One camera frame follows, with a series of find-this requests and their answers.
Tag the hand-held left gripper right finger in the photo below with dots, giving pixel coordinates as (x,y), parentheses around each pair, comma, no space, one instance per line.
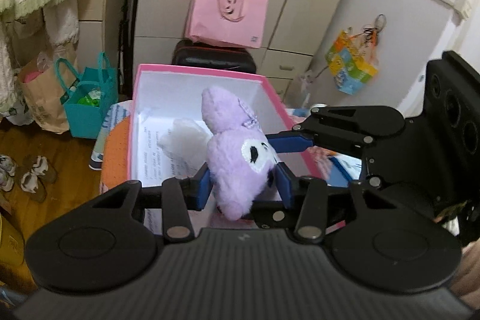
(284,185)

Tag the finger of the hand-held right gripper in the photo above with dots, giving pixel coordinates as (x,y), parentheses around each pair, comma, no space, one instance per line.
(270,217)
(292,143)

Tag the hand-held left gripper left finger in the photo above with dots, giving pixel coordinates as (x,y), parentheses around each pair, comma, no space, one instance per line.
(204,188)

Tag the purple plush toy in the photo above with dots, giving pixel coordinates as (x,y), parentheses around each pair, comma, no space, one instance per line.
(232,155)

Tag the white mesh bath sponge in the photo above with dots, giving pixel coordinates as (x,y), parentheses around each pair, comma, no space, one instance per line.
(183,140)

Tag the pink cardboard box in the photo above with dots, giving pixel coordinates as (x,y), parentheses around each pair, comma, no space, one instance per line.
(168,91)

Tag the person's right forearm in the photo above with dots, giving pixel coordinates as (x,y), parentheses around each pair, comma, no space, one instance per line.
(472,267)

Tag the white plastic bag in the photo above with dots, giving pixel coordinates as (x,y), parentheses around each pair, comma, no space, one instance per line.
(308,87)

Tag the printed paper sheet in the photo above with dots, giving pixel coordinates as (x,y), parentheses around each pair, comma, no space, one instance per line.
(157,151)

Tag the patchwork crochet tablecloth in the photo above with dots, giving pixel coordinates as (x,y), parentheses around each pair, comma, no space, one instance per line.
(116,155)

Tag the colourful paper gift bag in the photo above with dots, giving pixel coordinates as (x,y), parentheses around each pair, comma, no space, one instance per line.
(348,65)

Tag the black suitcase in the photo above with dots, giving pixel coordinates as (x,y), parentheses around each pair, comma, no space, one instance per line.
(210,59)

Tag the teal tote bag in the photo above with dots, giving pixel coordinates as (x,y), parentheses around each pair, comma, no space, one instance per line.
(90,117)

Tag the pink tote bag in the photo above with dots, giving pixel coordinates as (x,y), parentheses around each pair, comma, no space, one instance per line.
(225,24)

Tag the green packet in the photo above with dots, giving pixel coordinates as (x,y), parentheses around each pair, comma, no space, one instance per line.
(90,98)

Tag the brown and white slipper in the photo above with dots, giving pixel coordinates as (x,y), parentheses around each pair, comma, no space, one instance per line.
(35,177)
(6,173)

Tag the brown paper bag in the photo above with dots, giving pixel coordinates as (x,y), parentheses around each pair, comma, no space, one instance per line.
(41,98)

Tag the yellow fabric item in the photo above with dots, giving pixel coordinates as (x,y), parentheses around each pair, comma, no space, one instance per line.
(11,245)

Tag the white wall switch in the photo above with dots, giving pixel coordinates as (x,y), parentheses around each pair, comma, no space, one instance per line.
(463,7)

